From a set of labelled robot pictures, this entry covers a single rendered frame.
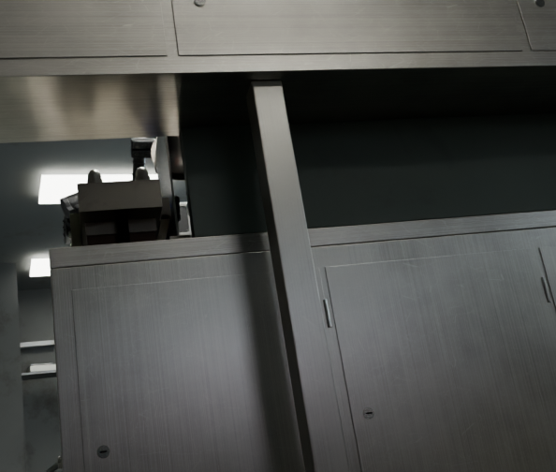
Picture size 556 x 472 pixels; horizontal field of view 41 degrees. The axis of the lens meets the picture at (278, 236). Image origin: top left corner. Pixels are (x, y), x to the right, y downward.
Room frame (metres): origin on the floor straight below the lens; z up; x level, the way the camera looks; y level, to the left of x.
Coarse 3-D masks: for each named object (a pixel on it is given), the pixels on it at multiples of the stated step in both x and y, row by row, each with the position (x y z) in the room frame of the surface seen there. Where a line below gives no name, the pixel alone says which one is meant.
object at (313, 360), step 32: (256, 96) 1.24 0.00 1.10; (256, 128) 1.25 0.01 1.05; (288, 128) 1.25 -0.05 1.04; (256, 160) 1.28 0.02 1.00; (288, 160) 1.25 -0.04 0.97; (288, 192) 1.24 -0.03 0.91; (288, 224) 1.24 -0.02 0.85; (288, 256) 1.24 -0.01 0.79; (288, 288) 1.24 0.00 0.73; (288, 320) 1.24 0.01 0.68; (320, 320) 1.25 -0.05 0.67; (288, 352) 1.27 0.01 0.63; (320, 352) 1.25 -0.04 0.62; (320, 384) 1.24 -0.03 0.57; (320, 416) 1.24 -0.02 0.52; (320, 448) 1.24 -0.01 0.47
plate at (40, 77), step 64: (0, 0) 1.09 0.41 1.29; (64, 0) 1.12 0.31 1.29; (128, 0) 1.15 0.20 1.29; (192, 0) 1.18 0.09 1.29; (256, 0) 1.21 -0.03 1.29; (320, 0) 1.24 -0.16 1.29; (384, 0) 1.28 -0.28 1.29; (448, 0) 1.32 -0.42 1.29; (512, 0) 1.36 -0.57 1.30; (0, 64) 1.09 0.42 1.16; (64, 64) 1.12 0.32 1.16; (128, 64) 1.15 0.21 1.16; (192, 64) 1.18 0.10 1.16; (256, 64) 1.21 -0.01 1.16; (320, 64) 1.24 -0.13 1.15; (384, 64) 1.28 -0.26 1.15; (448, 64) 1.31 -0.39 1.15; (512, 64) 1.35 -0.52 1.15; (0, 128) 1.26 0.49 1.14; (64, 128) 1.31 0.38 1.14; (128, 128) 1.35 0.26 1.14
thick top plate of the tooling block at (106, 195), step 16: (80, 192) 1.33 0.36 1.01; (96, 192) 1.34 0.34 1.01; (112, 192) 1.34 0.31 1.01; (128, 192) 1.35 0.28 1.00; (144, 192) 1.36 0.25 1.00; (160, 192) 1.37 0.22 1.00; (80, 208) 1.33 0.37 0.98; (96, 208) 1.34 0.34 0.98; (112, 208) 1.34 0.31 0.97; (128, 208) 1.35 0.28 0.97; (144, 208) 1.36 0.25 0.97; (160, 208) 1.38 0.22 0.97; (80, 224) 1.39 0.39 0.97
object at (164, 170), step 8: (160, 152) 1.60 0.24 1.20; (168, 152) 1.50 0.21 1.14; (160, 160) 1.62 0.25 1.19; (168, 160) 1.50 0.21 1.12; (160, 168) 1.64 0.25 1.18; (168, 168) 1.49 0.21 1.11; (160, 176) 1.66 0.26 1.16; (168, 176) 1.51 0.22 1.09; (160, 184) 1.68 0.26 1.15; (168, 184) 1.53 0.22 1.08; (168, 192) 1.54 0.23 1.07
